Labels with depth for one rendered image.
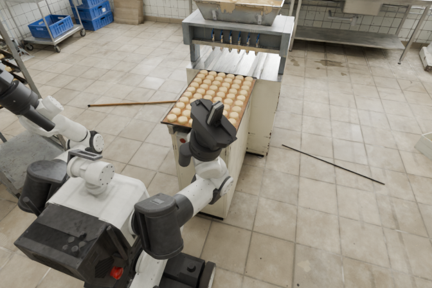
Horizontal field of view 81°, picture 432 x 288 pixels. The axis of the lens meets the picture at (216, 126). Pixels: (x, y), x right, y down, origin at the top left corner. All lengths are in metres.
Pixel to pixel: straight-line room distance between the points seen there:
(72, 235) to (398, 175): 2.49
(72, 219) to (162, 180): 1.48
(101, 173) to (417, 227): 2.19
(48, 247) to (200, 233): 1.29
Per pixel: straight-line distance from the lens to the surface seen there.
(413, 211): 2.53
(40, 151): 2.70
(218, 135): 0.53
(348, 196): 2.36
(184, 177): 1.66
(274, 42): 1.82
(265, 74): 1.92
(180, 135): 1.35
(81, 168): 0.78
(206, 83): 1.62
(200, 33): 1.92
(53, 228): 0.84
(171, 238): 0.77
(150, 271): 1.50
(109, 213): 0.80
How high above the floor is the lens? 1.75
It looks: 40 degrees down
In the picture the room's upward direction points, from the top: straight up
